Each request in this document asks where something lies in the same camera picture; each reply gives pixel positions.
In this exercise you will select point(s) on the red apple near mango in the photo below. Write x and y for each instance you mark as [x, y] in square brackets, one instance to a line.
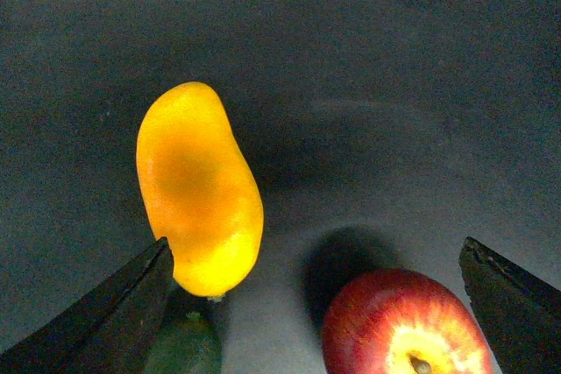
[401, 321]

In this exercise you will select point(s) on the yellow mango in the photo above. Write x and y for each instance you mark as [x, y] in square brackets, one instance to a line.
[198, 190]

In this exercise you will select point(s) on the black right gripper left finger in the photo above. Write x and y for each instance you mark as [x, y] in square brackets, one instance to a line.
[109, 330]

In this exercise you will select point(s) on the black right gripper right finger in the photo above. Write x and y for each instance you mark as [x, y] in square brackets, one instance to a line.
[518, 312]

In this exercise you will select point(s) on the green avocado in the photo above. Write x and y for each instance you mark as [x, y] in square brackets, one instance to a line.
[188, 344]

